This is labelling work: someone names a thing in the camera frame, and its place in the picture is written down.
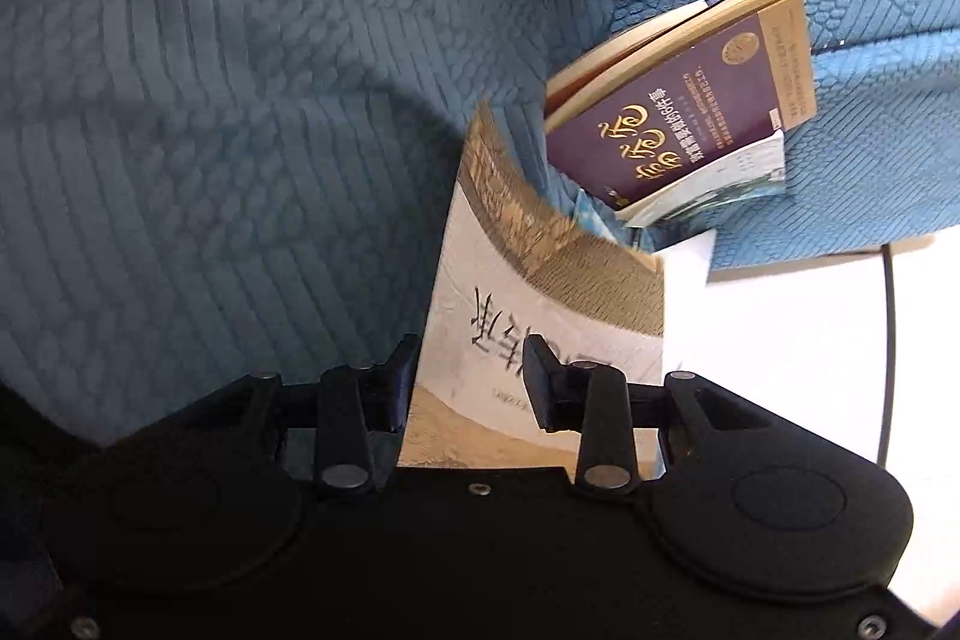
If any beige book with gold pattern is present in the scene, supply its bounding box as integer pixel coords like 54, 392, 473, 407
400, 107, 665, 470

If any purple and gold book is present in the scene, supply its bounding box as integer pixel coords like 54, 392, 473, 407
545, 0, 817, 211

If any white postcard with building photo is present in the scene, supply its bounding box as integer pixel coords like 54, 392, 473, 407
615, 130, 786, 229

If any orange edged book underneath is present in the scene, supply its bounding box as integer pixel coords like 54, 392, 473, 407
544, 0, 775, 117

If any blue textured quilt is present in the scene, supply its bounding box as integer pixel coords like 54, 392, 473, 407
2, 0, 958, 443

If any black cable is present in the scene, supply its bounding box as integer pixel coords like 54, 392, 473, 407
875, 242, 898, 470

